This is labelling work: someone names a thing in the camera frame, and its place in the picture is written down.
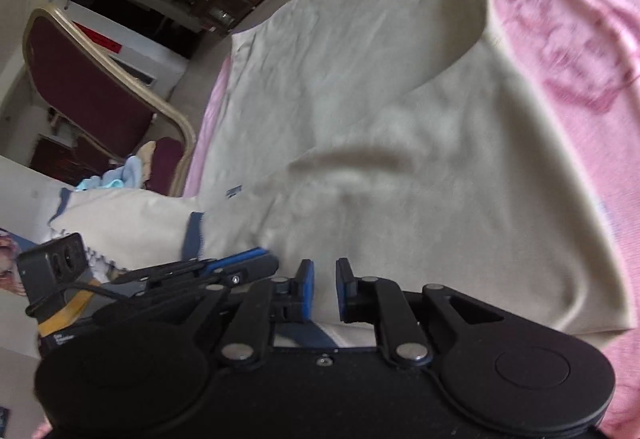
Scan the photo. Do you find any cyan garment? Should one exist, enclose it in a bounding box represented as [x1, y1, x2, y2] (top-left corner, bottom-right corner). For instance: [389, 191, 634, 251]
[77, 172, 126, 192]

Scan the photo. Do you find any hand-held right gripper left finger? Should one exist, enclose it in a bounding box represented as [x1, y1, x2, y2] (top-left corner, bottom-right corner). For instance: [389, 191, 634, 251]
[102, 259, 317, 367]

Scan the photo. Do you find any pink printed towel blanket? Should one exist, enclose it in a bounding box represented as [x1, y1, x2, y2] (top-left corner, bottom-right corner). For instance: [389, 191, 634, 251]
[30, 0, 640, 439]

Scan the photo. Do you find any maroon banquet chair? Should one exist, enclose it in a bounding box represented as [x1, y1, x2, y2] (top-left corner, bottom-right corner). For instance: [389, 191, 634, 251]
[22, 5, 197, 197]

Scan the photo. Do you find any beige sweatshirt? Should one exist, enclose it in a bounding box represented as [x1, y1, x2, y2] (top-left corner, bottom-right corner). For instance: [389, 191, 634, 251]
[47, 0, 633, 350]

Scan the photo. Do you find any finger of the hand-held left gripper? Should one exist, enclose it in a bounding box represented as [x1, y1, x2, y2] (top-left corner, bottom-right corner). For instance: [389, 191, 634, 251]
[145, 253, 281, 300]
[114, 246, 268, 282]

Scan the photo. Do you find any light blue knit garment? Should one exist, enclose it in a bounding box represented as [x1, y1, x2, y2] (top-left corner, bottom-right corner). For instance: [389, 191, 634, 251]
[75, 154, 151, 192]

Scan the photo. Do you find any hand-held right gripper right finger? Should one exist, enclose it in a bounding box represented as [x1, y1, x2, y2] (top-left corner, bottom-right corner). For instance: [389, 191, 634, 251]
[335, 257, 506, 367]

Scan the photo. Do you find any long red banner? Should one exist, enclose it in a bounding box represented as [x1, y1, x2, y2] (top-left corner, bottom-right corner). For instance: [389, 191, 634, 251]
[72, 20, 124, 54]

